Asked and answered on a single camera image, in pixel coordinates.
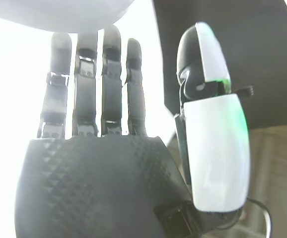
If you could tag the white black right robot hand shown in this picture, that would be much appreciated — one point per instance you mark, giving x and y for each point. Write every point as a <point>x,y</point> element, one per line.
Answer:
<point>96,186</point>

